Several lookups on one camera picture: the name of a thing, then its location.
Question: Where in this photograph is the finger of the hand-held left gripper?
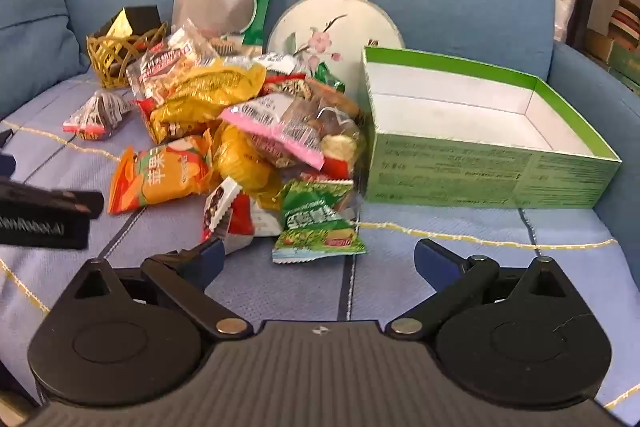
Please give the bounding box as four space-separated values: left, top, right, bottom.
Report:
0 177 105 220

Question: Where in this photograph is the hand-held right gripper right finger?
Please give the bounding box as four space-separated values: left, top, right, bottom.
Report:
384 238 569 341

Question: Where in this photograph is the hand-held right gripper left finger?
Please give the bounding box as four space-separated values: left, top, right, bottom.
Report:
74 237 255 342

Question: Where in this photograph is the green cardboard box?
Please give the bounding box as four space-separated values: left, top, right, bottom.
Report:
361 46 622 210

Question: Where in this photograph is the yellow snack packet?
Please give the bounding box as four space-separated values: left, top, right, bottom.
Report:
211 122 284 210

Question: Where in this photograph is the clear packet with red sweets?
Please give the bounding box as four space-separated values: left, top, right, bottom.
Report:
317 106 368 182

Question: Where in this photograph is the gold crinkled snack packet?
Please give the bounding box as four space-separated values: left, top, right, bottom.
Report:
149 58 267 144

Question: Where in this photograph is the red printed snack packet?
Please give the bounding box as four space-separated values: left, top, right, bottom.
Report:
260 73 313 100

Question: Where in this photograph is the blue quilted mat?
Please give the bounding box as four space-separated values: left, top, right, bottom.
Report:
0 69 640 413

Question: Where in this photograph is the red white small snack packet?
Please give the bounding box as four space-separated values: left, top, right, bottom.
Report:
201 177 285 256

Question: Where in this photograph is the red dried fruit packet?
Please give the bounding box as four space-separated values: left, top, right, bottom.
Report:
63 89 135 142

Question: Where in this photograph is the orange snack packet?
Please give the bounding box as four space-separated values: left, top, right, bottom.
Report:
107 132 215 215

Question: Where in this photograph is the large green snack packet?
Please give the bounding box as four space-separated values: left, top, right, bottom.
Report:
271 179 367 265

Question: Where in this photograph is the woven wicker basket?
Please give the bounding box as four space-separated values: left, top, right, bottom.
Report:
86 22 168 88

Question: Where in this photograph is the clear red label snack packet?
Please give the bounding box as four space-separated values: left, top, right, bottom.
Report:
126 19 236 105

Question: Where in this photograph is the blue cushion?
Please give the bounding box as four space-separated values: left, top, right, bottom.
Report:
0 0 90 118

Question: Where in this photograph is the brown snack packet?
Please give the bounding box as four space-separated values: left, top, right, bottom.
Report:
305 79 362 120

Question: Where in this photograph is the black box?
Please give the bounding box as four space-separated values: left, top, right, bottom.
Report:
102 5 162 38

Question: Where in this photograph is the shelf with boxes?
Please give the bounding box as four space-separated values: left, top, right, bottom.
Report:
567 0 640 94

